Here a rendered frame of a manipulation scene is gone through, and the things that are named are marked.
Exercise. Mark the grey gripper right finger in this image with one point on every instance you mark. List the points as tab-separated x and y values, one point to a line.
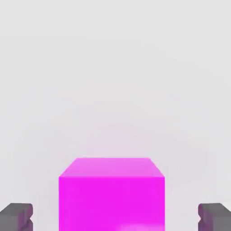
217	217

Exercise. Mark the small magenta cube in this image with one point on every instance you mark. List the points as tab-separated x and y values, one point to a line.
111	198

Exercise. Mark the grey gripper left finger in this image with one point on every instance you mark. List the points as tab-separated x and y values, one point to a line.
13	217

